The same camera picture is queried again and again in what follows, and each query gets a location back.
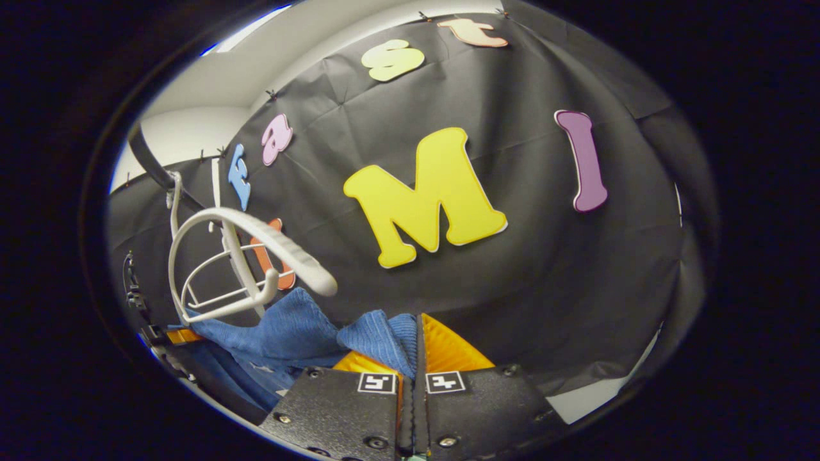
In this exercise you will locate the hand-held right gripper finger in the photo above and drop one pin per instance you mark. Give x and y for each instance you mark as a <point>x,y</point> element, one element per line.
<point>421,416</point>
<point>405,416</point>

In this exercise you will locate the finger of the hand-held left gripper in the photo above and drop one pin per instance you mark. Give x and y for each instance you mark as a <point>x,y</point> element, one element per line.
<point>211,384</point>

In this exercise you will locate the blue jacket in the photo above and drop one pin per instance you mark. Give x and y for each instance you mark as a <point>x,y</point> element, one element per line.
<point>288,326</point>

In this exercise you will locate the black backdrop cloth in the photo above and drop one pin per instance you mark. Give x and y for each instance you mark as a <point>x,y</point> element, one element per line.
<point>544,269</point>

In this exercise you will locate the long ceiling light panel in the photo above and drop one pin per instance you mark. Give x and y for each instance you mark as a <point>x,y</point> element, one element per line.
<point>250,29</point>

